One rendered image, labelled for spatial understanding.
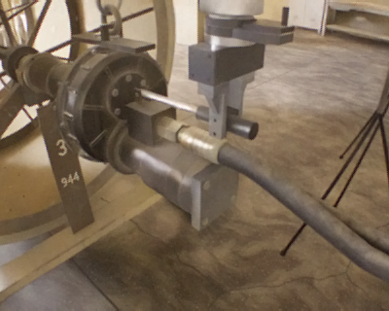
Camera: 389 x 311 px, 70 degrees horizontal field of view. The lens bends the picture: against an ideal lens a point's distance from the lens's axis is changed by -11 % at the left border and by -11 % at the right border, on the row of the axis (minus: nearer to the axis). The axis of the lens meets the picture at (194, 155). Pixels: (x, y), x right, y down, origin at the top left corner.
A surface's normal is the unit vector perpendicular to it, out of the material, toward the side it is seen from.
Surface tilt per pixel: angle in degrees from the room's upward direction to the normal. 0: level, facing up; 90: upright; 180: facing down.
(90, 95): 90
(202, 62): 90
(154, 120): 90
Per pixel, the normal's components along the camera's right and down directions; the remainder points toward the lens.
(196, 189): -0.67, 0.40
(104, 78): 0.74, 0.37
